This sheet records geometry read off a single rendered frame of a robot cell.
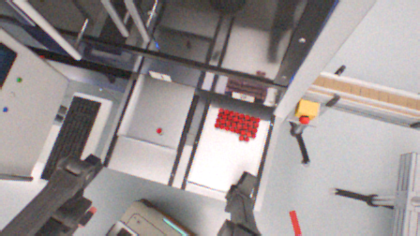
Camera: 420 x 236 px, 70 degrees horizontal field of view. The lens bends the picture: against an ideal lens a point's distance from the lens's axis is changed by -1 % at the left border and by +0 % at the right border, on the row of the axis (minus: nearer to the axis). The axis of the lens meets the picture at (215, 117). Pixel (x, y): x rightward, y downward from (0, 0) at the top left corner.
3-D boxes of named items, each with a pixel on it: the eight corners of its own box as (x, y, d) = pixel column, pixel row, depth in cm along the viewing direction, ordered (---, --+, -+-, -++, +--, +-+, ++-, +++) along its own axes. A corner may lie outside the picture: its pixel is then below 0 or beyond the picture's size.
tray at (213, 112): (210, 107, 130) (210, 104, 127) (269, 123, 127) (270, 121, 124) (187, 184, 122) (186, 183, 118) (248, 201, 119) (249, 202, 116)
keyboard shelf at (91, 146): (62, 88, 145) (58, 86, 143) (114, 102, 143) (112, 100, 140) (22, 178, 134) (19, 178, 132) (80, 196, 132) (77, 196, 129)
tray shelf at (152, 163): (136, 65, 138) (135, 63, 136) (284, 102, 132) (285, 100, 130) (98, 165, 127) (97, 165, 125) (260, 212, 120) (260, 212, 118)
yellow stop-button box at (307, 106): (297, 99, 121) (301, 94, 115) (314, 104, 121) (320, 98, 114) (293, 117, 120) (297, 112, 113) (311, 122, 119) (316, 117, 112)
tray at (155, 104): (145, 66, 136) (142, 62, 133) (200, 79, 133) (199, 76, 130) (119, 136, 128) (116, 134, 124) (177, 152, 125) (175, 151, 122)
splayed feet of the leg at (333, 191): (329, 184, 205) (337, 184, 192) (403, 204, 200) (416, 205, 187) (327, 196, 203) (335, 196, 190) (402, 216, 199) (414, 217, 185)
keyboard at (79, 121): (75, 95, 141) (72, 94, 139) (102, 103, 140) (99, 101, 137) (40, 178, 131) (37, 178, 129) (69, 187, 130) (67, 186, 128)
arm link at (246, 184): (224, 199, 92) (248, 213, 91) (243, 166, 94) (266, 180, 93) (221, 197, 103) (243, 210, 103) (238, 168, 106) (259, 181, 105)
